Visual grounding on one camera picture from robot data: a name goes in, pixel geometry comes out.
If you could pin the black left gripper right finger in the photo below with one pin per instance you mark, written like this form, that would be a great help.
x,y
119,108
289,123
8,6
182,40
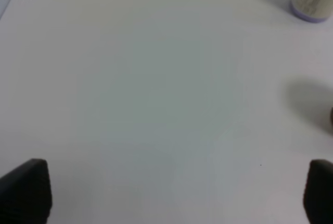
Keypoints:
x,y
317,199

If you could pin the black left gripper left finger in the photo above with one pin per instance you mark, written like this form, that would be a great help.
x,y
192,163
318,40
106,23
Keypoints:
x,y
26,193

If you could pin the orange drink can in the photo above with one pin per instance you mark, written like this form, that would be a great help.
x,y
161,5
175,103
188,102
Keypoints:
x,y
331,116

